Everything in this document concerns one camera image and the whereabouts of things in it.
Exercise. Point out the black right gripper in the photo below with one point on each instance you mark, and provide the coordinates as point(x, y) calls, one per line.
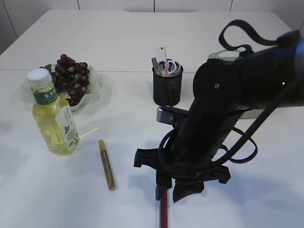
point(185, 153)

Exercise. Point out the red glitter pen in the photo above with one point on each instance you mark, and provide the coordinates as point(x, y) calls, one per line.
point(163, 211)

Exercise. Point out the blue scissors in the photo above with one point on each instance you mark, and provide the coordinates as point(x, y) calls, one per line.
point(173, 67)

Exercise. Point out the pink purple scissors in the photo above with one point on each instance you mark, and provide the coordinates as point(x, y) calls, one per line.
point(162, 69)

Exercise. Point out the silver glitter pen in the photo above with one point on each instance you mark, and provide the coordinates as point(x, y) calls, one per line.
point(155, 64)

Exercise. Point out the yellow tea bottle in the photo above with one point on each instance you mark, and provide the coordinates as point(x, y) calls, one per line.
point(52, 114)

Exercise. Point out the clear plastic ruler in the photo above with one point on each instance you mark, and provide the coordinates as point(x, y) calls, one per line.
point(160, 54)

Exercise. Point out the purple grape bunch with leaves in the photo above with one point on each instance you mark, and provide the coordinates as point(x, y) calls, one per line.
point(71, 77)

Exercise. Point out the clear plastic sheet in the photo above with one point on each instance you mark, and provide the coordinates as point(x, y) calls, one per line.
point(251, 114)

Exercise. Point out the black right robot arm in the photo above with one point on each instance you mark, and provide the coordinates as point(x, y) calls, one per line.
point(276, 80)

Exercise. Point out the gold glitter pen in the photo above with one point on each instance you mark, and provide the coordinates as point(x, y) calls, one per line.
point(107, 166)

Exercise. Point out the black mesh pen cup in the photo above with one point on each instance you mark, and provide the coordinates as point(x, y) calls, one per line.
point(167, 90)

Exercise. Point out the green plastic basket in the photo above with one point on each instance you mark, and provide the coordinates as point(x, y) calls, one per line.
point(225, 55)

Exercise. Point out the pale green wavy plate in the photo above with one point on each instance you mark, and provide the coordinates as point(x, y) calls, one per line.
point(91, 96)

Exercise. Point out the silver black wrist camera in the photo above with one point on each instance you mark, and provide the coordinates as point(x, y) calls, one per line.
point(170, 115)

